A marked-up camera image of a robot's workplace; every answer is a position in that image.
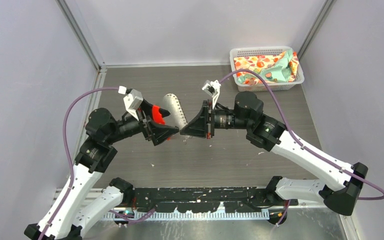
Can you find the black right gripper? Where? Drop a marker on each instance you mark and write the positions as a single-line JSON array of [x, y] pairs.
[[197, 126]]

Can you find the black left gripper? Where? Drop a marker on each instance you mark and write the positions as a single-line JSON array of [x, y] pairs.
[[158, 132]]

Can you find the red key tag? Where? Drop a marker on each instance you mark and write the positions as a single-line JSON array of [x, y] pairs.
[[157, 116]]

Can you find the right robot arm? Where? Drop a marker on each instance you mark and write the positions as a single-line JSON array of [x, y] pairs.
[[337, 185]]

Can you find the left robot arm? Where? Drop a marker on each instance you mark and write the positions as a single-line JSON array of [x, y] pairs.
[[67, 220]]

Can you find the white plastic basket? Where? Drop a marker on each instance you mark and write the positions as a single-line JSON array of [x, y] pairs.
[[249, 82]]

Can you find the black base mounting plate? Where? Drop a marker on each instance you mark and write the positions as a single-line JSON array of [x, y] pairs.
[[248, 199]]

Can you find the colourful patterned cloth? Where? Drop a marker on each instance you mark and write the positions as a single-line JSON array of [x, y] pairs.
[[274, 68]]

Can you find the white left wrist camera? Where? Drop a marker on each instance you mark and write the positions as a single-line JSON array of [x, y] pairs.
[[132, 100]]

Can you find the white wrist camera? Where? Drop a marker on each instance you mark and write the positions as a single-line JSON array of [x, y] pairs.
[[213, 89], [132, 100]]

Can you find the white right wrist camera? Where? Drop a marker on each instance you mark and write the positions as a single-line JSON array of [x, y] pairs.
[[213, 89]]

